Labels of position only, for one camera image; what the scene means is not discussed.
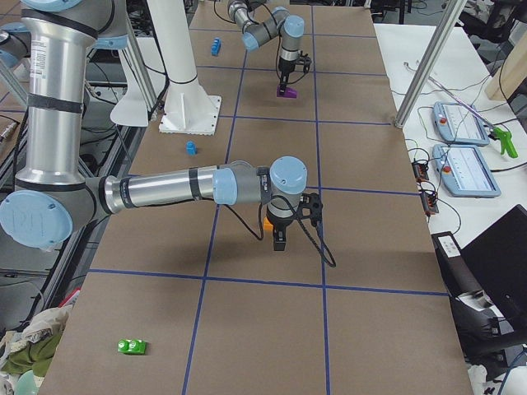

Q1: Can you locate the small relay board upper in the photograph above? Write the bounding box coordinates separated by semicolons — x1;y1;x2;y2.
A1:
412;161;429;183

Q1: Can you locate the green double stud block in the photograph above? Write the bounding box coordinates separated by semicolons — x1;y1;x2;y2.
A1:
117;338;147;356

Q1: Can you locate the aluminium frame post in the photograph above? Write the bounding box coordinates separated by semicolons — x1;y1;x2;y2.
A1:
394;0;466;128

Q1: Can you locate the small relay board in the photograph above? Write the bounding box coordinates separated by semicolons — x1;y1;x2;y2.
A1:
412;161;429;183
420;190;439;217

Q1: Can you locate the orange trapezoid block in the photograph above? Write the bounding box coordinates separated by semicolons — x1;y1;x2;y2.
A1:
263;217;273;232

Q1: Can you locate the black laptop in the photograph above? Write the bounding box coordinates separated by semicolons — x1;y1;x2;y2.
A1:
436;203;527;330

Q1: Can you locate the white pedestal column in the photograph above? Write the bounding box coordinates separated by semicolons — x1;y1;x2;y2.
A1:
147;0;222;135

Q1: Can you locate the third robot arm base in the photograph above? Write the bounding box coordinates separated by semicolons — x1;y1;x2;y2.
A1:
1;22;31;68

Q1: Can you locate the green handled reacher grabber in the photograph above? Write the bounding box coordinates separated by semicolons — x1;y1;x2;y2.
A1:
427;76;518;158

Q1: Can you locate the green cloth bag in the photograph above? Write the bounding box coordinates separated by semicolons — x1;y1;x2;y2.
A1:
1;305;72;387

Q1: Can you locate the long blue block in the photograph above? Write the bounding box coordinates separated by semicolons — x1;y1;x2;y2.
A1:
211;37;222;57

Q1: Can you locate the purple trapezoid block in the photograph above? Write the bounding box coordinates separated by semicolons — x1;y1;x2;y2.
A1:
277;86;297;99

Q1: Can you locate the lower teach pendant tablet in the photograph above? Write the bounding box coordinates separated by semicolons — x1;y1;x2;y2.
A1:
432;144;501;198

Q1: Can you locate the small relay board lower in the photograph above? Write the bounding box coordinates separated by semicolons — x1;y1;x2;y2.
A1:
420;190;439;217

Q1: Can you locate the upper teach pendant tablet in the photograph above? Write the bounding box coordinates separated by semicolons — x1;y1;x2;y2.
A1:
432;102;490;146

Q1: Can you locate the white remote control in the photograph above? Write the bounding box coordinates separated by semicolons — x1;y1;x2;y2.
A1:
438;235;461;258

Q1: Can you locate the teach pendant tablet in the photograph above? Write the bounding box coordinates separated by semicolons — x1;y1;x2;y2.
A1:
432;102;490;146
432;144;501;198

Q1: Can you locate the small blue block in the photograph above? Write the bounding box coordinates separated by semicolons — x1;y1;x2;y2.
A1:
185;141;198;156

